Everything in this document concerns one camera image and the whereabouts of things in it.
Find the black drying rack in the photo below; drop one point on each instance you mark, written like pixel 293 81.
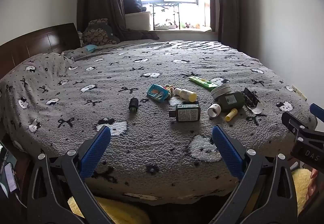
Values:
pixel 164 5

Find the dark patterned pillow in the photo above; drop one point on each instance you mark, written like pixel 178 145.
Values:
pixel 98 32

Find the dark green labelled bottle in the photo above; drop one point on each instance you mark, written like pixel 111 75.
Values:
pixel 187 112

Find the white box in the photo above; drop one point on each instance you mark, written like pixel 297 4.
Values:
pixel 138 21

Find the small dark bottle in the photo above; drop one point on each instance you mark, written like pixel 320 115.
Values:
pixel 133 104

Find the brown wooden headboard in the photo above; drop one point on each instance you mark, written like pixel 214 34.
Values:
pixel 33 41

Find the teal cloth piece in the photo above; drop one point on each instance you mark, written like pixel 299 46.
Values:
pixel 91 48

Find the dark clothes pile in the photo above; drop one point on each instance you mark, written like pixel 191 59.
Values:
pixel 133 5

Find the grey cat print blanket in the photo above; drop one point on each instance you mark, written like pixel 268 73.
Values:
pixel 101 102

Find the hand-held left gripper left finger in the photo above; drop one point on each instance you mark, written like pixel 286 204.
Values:
pixel 97 150

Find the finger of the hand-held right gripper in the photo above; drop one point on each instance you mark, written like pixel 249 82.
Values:
pixel 317 109
pixel 295 124

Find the white tape roll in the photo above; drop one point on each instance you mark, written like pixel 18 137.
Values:
pixel 214 110

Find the dark grey cloth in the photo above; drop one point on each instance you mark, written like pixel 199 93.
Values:
pixel 141 35

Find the round metal tin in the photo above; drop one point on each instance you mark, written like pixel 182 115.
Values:
pixel 220 91

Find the yellow fluffy cloth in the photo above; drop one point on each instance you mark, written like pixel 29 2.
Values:
pixel 121 212

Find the dark green pouch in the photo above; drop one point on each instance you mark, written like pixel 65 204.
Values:
pixel 231 101

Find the smartphone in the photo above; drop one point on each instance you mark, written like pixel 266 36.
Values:
pixel 11 177

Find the green tube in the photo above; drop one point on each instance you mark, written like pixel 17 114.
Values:
pixel 202 82

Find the blue snack packet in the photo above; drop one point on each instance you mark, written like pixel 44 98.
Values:
pixel 157 92

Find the row of small figurines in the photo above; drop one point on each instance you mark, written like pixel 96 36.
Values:
pixel 187 25

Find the wall outlet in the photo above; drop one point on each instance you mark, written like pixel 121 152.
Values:
pixel 298 91

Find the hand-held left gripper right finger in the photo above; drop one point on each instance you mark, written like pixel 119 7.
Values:
pixel 227 150

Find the white bottle with yellow cap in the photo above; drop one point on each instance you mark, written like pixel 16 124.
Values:
pixel 186 94

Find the black and white packet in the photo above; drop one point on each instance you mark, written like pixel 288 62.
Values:
pixel 251 100

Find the yellow lip balm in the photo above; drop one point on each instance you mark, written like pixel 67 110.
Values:
pixel 231 115

